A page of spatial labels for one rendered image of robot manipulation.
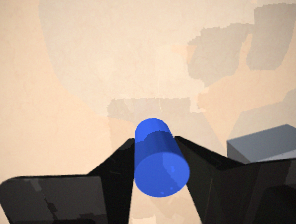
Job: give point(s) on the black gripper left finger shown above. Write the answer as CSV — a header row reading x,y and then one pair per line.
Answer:
x,y
103,195

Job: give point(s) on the blue cylinder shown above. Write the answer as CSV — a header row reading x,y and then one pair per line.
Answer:
x,y
160,167

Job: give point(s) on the grey square block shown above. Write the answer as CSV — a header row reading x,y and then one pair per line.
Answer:
x,y
271,144

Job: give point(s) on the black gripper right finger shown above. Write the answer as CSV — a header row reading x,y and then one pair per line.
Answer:
x,y
226,191

